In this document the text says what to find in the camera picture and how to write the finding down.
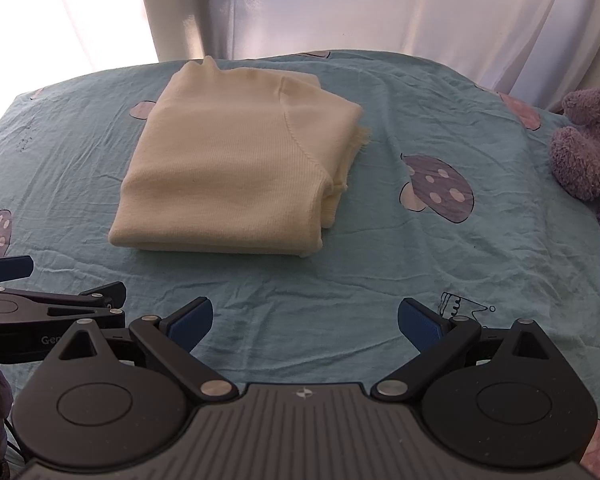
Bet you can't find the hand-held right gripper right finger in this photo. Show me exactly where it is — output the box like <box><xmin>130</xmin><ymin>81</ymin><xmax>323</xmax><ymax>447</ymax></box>
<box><xmin>371</xmin><ymin>297</ymin><xmax>552</xmax><ymax>402</ymax></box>

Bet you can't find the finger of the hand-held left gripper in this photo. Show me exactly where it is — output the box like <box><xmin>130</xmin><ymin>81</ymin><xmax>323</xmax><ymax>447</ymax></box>
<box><xmin>17</xmin><ymin>281</ymin><xmax>127</xmax><ymax>328</ymax></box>
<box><xmin>0</xmin><ymin>254</ymin><xmax>35</xmax><ymax>284</ymax></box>

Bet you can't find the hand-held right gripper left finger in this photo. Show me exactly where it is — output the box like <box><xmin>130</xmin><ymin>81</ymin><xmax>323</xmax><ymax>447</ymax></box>
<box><xmin>55</xmin><ymin>296</ymin><xmax>237</xmax><ymax>404</ymax></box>

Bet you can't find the cream knit sweater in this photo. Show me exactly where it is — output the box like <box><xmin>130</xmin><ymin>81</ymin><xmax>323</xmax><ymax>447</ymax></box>
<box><xmin>108</xmin><ymin>55</ymin><xmax>365</xmax><ymax>260</ymax></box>

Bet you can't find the teal mushroom print bed sheet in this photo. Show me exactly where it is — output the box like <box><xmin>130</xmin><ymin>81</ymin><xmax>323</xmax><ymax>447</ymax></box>
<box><xmin>0</xmin><ymin>49</ymin><xmax>600</xmax><ymax>480</ymax></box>

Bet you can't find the purple plush toy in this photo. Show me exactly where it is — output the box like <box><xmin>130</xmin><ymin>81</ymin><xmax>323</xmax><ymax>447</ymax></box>
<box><xmin>550</xmin><ymin>87</ymin><xmax>600</xmax><ymax>262</ymax></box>

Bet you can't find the white curtain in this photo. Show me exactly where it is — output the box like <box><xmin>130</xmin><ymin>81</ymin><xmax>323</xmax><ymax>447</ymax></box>
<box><xmin>135</xmin><ymin>0</ymin><xmax>600</xmax><ymax>112</ymax></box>

